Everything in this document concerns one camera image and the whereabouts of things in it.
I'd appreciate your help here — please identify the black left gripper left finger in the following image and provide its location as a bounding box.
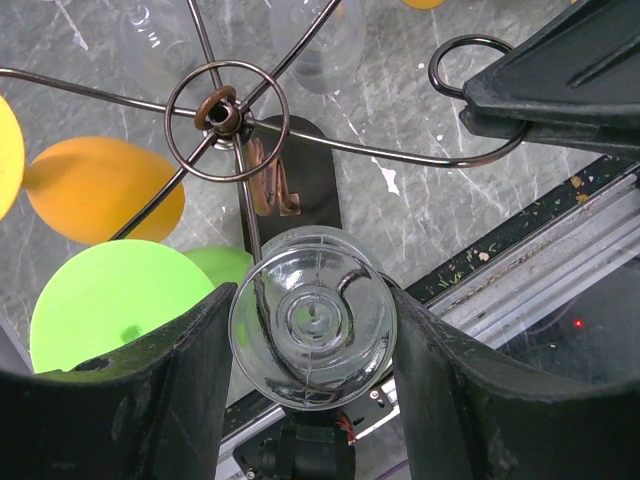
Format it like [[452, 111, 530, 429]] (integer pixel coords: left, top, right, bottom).
[[1, 283, 237, 479]]

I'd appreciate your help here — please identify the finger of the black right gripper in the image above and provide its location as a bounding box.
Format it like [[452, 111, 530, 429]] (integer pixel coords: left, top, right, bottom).
[[463, 1, 639, 129], [459, 107, 639, 160]]

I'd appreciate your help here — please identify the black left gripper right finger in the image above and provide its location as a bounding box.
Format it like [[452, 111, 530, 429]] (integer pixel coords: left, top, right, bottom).
[[392, 289, 639, 479]]

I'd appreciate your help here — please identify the green plastic wine glass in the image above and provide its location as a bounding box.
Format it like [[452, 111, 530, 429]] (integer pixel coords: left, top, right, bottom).
[[30, 240, 251, 373]]

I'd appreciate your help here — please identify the orange plastic wine glass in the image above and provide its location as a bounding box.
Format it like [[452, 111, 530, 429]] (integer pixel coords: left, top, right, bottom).
[[403, 0, 446, 10]]

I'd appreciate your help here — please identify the clear wine glass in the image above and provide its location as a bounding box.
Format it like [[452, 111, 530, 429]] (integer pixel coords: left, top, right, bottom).
[[116, 1, 199, 79], [270, 0, 366, 94], [229, 226, 397, 411]]

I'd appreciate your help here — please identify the clear wine glass front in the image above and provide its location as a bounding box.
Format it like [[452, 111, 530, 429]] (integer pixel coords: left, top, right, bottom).
[[229, 226, 397, 411]]

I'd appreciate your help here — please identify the orange wine glass far left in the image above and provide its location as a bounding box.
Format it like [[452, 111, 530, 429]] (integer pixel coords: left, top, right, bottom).
[[0, 94, 186, 246]]

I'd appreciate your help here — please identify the metal wine glass rack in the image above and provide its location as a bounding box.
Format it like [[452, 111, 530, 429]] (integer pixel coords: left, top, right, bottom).
[[0, 0, 531, 406]]

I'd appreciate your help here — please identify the aluminium rail front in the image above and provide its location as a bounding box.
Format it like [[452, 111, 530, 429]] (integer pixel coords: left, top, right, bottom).
[[218, 156, 639, 479]]

